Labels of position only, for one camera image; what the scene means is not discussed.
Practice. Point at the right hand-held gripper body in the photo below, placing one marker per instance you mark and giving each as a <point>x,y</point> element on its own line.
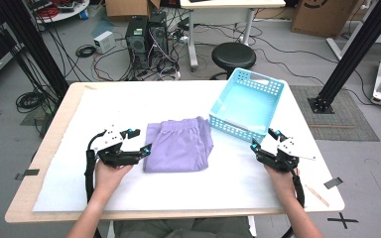
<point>282,153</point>

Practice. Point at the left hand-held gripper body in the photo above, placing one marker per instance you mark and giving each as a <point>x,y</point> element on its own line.
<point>111,155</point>

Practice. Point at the purple pants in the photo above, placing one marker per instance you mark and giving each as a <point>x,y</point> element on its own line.
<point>178,147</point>

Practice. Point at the light blue plastic basket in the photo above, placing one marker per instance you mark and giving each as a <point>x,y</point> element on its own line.
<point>244,107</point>

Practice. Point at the person's left hand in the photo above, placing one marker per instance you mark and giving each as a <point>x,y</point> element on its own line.
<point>109,178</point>

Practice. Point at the person's right hand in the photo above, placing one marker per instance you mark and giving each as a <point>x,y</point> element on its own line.
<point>281,183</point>

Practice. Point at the thin wooden stick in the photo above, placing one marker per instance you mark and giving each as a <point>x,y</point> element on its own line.
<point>317,195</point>

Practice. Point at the black tape strip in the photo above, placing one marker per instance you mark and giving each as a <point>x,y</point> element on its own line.
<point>333,182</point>
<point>29,173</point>

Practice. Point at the grey floor mat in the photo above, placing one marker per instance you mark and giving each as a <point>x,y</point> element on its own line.
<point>347,122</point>

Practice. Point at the person's legs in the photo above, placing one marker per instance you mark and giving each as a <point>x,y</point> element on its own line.
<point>182,228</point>

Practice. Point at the black round stool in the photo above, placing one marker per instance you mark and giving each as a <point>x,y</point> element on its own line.
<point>233,55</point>

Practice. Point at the black computer tower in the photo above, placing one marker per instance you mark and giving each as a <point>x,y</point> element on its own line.
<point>137,43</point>

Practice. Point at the white box device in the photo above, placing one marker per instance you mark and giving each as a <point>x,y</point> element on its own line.
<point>104,42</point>

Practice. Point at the small cardboard box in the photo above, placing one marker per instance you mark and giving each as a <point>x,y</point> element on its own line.
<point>129,7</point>

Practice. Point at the large cardboard box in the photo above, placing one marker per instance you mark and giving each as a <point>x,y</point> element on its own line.
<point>324,16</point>

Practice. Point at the blue tape roll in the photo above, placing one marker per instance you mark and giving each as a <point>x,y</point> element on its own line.
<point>84,14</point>

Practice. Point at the round white table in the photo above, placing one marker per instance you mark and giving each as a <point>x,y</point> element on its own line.
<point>66,15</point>

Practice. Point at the white desk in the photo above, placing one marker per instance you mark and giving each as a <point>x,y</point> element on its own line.
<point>231,4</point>

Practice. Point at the black metal frame post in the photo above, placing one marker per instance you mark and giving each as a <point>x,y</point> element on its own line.
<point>29,43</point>
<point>354,53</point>

